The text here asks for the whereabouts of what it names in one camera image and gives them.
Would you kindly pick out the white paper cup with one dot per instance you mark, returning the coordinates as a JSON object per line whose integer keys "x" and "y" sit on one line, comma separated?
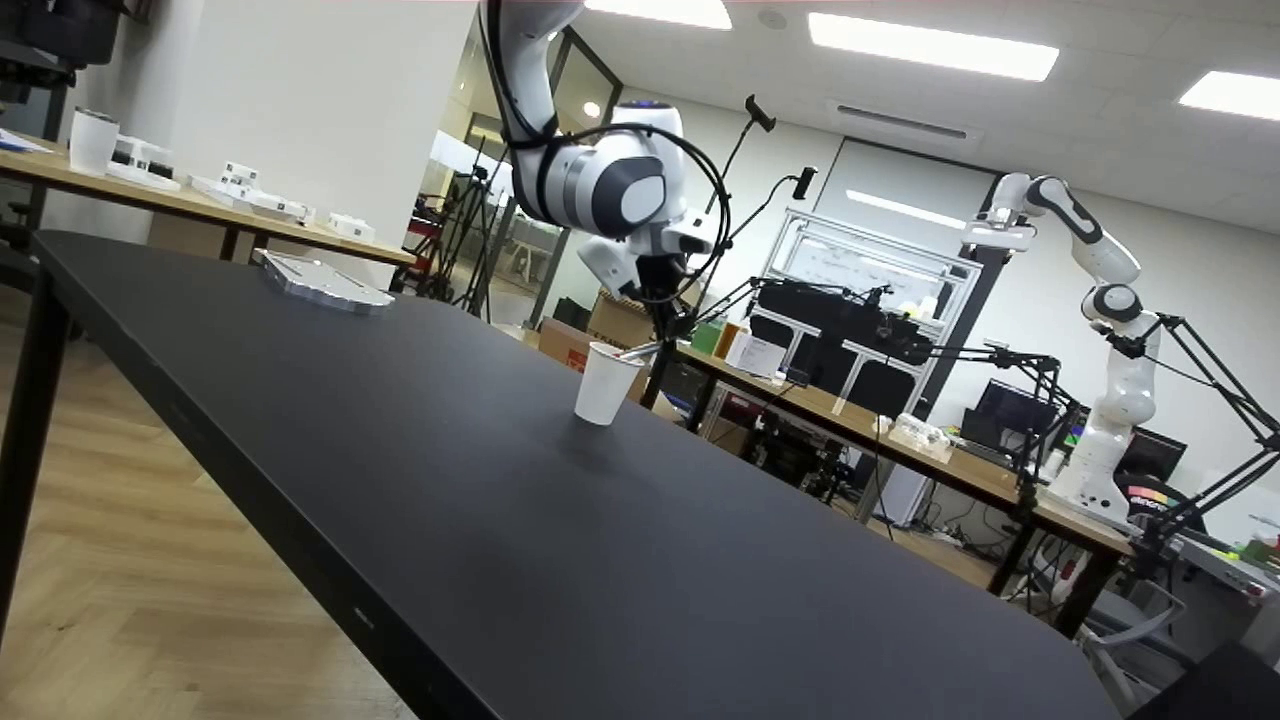
{"x": 606, "y": 387}

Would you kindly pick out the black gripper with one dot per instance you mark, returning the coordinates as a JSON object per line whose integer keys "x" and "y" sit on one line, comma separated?
{"x": 663, "y": 294}

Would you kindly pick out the wooden side desk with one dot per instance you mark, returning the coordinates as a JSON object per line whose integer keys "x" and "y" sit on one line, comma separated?
{"x": 49, "y": 166}

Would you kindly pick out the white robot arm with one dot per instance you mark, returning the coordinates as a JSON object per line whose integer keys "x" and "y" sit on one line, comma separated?
{"x": 639, "y": 184}

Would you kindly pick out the wooden desk with black legs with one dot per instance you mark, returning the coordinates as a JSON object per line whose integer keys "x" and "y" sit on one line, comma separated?
{"x": 986, "y": 482}

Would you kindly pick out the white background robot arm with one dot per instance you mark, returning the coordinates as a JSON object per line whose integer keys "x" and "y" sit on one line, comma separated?
{"x": 1112, "y": 311}

